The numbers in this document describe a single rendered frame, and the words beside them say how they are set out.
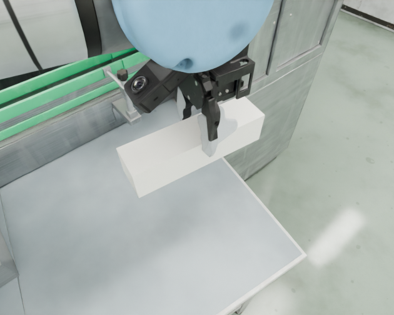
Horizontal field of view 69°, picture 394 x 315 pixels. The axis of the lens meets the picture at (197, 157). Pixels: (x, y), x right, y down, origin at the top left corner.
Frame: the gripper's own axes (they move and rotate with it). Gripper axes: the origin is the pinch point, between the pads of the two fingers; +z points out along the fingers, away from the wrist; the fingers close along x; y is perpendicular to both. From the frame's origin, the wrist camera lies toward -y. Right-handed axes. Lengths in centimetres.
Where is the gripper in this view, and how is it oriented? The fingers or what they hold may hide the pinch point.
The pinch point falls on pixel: (194, 139)
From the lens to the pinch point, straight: 47.3
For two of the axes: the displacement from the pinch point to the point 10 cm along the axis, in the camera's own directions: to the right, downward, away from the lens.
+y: 8.5, -4.1, 3.2
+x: -5.2, -6.7, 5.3
